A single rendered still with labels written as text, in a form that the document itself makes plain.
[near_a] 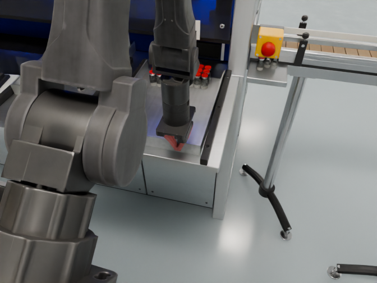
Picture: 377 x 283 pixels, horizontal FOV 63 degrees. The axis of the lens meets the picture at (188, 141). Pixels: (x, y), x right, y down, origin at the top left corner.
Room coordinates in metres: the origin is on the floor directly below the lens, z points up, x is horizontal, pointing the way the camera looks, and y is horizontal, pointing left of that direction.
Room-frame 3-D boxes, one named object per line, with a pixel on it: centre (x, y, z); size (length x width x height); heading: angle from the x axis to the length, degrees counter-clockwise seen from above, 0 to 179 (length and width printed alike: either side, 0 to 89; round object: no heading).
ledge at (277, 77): (0.90, -0.27, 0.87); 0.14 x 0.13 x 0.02; 166
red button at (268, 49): (0.82, -0.23, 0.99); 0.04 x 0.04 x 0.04; 76
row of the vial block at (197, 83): (0.81, 0.03, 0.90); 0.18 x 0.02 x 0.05; 75
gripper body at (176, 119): (0.51, 0.03, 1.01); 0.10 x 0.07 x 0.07; 166
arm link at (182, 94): (0.52, 0.03, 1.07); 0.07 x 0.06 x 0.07; 166
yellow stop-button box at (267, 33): (0.87, -0.24, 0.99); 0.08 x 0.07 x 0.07; 166
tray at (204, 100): (0.70, 0.05, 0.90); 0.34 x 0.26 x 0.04; 166
